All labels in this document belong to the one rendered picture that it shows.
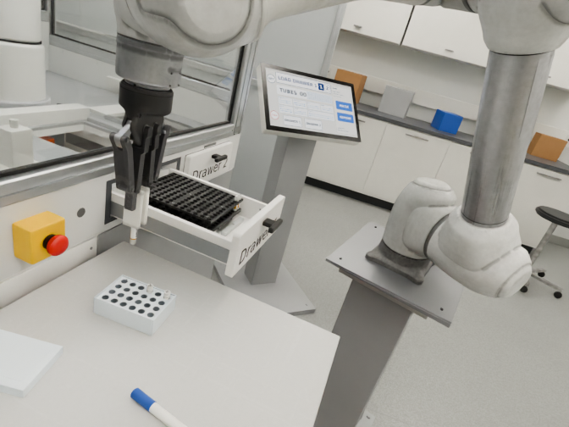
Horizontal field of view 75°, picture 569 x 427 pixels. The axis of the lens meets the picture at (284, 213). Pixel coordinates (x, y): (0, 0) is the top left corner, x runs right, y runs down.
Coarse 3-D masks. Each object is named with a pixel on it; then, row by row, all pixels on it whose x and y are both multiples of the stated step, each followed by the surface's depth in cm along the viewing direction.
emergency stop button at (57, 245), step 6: (54, 240) 65; (60, 240) 66; (66, 240) 67; (48, 246) 65; (54, 246) 65; (60, 246) 66; (66, 246) 68; (48, 252) 66; (54, 252) 66; (60, 252) 67
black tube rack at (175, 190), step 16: (176, 176) 102; (160, 192) 91; (176, 192) 93; (192, 192) 95; (208, 192) 98; (224, 192) 100; (160, 208) 89; (176, 208) 86; (192, 208) 88; (208, 208) 89; (240, 208) 100; (208, 224) 88
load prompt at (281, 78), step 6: (276, 72) 162; (276, 78) 161; (282, 78) 163; (288, 78) 165; (294, 78) 166; (300, 78) 168; (288, 84) 164; (294, 84) 166; (300, 84) 167; (306, 84) 169; (312, 84) 171; (318, 84) 173; (324, 84) 175; (318, 90) 172; (324, 90) 174; (330, 90) 176
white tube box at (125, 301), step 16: (112, 288) 72; (128, 288) 73; (144, 288) 75; (96, 304) 69; (112, 304) 68; (128, 304) 69; (144, 304) 70; (160, 304) 73; (128, 320) 68; (144, 320) 67; (160, 320) 70
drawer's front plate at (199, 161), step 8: (224, 144) 131; (232, 144) 135; (200, 152) 116; (208, 152) 120; (216, 152) 125; (224, 152) 132; (192, 160) 112; (200, 160) 116; (208, 160) 122; (224, 160) 134; (184, 168) 112; (192, 168) 114; (200, 168) 118; (216, 168) 130; (224, 168) 137; (200, 176) 120; (208, 176) 126
